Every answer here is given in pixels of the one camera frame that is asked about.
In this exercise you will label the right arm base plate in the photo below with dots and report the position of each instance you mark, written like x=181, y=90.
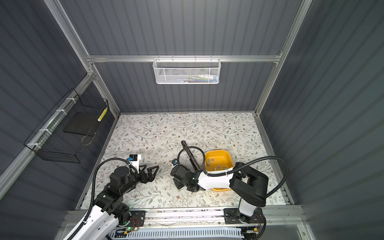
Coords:
x=233, y=216

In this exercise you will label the black pad in basket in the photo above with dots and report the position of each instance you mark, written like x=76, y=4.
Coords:
x=84, y=124

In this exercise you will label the black wire basket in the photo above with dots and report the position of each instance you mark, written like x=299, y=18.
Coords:
x=68, y=133

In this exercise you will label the white wire mesh basket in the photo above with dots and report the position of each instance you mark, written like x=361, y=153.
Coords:
x=168, y=73

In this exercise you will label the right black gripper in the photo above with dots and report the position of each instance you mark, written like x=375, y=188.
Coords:
x=178, y=185

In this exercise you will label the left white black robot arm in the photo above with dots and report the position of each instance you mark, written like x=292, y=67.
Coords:
x=107, y=211

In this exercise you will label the yellow marker in basket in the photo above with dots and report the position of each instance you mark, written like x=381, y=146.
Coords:
x=102, y=115

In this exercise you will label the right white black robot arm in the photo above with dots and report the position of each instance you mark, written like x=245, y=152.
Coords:
x=250, y=184

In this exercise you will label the yellow plastic tray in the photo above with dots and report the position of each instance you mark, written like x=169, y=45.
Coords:
x=219, y=162

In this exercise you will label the black stapler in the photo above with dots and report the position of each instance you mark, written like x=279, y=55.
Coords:
x=192, y=158

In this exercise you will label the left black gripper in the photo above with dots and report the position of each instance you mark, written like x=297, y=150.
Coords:
x=150, y=176

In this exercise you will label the items in white basket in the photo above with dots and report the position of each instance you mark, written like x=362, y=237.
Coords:
x=200, y=79

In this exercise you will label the aluminium mounting rail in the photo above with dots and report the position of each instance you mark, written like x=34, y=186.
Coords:
x=215, y=217

